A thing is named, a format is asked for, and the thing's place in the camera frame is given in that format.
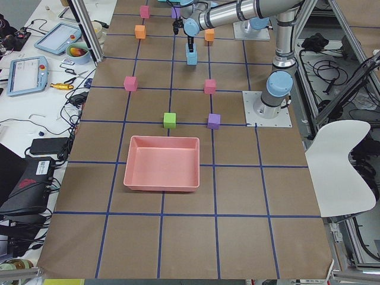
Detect teach pendant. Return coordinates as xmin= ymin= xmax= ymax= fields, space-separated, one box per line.
xmin=7 ymin=56 xmax=48 ymax=96
xmin=34 ymin=23 xmax=82 ymax=55

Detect purple block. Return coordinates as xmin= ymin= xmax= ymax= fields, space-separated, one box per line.
xmin=207 ymin=113 xmax=221 ymax=129
xmin=171 ymin=6 xmax=181 ymax=19

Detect pink block right far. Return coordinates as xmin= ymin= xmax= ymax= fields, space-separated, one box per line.
xmin=140 ymin=5 xmax=151 ymax=19

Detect teach pendant near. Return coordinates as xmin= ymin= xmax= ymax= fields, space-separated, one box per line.
xmin=7 ymin=56 xmax=48 ymax=96

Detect orange block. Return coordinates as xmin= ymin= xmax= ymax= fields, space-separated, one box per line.
xmin=204 ymin=28 xmax=215 ymax=42
xmin=134 ymin=25 xmax=147 ymax=39

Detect pink block left far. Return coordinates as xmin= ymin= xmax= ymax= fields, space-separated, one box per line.
xmin=123 ymin=76 xmax=138 ymax=91

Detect aluminium frame post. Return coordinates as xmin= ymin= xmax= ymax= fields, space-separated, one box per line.
xmin=68 ymin=0 xmax=104 ymax=64

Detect scissors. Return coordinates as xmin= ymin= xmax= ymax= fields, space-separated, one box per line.
xmin=64 ymin=70 xmax=88 ymax=85

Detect black power adapter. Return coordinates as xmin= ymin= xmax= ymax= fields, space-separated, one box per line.
xmin=29 ymin=137 xmax=68 ymax=155

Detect purple block right side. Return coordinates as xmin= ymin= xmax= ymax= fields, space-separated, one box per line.
xmin=171 ymin=6 xmax=181 ymax=19

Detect blue bowl with fruit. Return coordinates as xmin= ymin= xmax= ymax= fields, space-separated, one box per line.
xmin=66 ymin=42 xmax=91 ymax=65

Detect light blue block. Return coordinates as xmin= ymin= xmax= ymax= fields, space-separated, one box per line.
xmin=185 ymin=43 xmax=197 ymax=58
xmin=186 ymin=52 xmax=198 ymax=65

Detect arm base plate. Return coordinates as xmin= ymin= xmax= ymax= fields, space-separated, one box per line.
xmin=242 ymin=91 xmax=292 ymax=128
xmin=233 ymin=20 xmax=270 ymax=41

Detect brass cylinder tool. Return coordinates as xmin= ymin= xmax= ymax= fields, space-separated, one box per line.
xmin=50 ymin=83 xmax=74 ymax=90

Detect orange block near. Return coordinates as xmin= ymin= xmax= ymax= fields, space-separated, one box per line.
xmin=204 ymin=28 xmax=215 ymax=42

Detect green block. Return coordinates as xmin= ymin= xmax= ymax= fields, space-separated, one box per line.
xmin=163 ymin=112 xmax=176 ymax=129

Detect orange block far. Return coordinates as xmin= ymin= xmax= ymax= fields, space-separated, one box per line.
xmin=134 ymin=25 xmax=147 ymax=39

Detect black mini computer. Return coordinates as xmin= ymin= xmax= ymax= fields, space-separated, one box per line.
xmin=1 ymin=157 xmax=55 ymax=217

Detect cream bowl with lemon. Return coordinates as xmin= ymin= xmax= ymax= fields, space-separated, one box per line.
xmin=91 ymin=21 xmax=106 ymax=45

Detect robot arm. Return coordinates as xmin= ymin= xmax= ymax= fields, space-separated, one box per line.
xmin=158 ymin=0 xmax=270 ymax=30
xmin=173 ymin=0 xmax=304 ymax=119

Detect dark pink block left near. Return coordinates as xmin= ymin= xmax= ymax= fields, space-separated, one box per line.
xmin=204 ymin=79 xmax=217 ymax=94

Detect purple block left side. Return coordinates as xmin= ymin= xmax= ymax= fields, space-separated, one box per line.
xmin=207 ymin=113 xmax=221 ymax=129

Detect teach pendant far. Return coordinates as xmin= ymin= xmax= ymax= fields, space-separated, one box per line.
xmin=34 ymin=23 xmax=82 ymax=55

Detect pink tray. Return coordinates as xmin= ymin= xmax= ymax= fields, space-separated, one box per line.
xmin=123 ymin=135 xmax=200 ymax=192

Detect white chair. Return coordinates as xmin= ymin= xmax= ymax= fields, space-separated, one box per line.
xmin=305 ymin=120 xmax=376 ymax=217

